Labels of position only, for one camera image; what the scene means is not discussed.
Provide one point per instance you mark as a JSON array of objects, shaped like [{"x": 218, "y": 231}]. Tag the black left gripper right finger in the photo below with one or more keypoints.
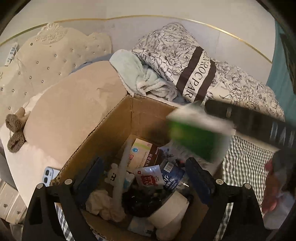
[{"x": 245, "y": 223}]

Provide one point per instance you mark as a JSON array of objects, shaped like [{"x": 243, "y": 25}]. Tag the green white medicine box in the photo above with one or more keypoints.
[{"x": 203, "y": 134}]

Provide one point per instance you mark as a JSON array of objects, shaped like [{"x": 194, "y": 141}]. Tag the white paper roll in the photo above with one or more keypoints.
[{"x": 173, "y": 205}]

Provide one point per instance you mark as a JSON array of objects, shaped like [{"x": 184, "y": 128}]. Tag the red white sachet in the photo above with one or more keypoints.
[{"x": 149, "y": 177}]

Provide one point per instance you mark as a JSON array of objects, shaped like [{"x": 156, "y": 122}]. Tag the person right hand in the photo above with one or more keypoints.
[{"x": 272, "y": 188}]

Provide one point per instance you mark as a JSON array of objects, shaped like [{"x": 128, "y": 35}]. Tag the white bedside drawer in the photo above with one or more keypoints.
[{"x": 12, "y": 208}]

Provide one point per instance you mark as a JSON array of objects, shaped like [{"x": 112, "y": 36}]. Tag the light blue smartphone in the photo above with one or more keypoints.
[{"x": 49, "y": 174}]

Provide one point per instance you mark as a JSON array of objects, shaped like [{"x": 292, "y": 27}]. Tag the crumpled white tissue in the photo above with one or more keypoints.
[{"x": 100, "y": 203}]

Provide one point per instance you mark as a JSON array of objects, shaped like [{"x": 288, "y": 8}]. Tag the small white bear figure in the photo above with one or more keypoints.
[{"x": 111, "y": 175}]

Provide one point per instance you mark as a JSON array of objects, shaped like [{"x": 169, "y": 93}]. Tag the clear plastic bottle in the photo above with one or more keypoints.
[{"x": 173, "y": 176}]

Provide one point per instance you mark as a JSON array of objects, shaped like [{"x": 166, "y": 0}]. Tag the brown cardboard box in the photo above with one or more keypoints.
[{"x": 130, "y": 132}]

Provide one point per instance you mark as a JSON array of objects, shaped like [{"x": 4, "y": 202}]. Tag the brown plush toy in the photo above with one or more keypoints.
[{"x": 16, "y": 123}]

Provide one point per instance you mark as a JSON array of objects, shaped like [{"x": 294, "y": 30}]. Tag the beige pillow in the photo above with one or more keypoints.
[{"x": 70, "y": 110}]

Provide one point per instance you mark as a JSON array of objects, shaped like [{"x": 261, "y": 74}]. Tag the beige medicine box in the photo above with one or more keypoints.
[{"x": 143, "y": 154}]

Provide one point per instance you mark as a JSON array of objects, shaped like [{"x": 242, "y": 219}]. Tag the floral folded duvet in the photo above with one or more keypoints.
[{"x": 175, "y": 54}]

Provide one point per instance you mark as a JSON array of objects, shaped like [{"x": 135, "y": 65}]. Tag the mint green towel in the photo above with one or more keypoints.
[{"x": 140, "y": 79}]

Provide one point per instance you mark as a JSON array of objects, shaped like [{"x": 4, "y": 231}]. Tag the cream tufted headboard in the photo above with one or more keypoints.
[{"x": 44, "y": 59}]

